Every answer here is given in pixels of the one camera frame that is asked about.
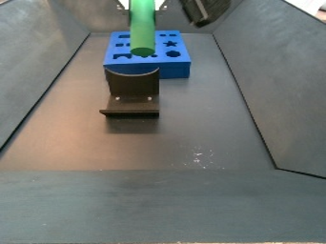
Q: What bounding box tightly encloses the green oval cylinder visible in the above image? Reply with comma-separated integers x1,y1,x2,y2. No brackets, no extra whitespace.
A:
129,0,154,56

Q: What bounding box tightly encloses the black curved fixture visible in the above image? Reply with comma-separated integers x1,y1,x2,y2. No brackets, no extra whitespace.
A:
98,69,158,116

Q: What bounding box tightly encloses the blue foam shape board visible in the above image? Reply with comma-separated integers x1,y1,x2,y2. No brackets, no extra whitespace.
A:
102,30,191,79

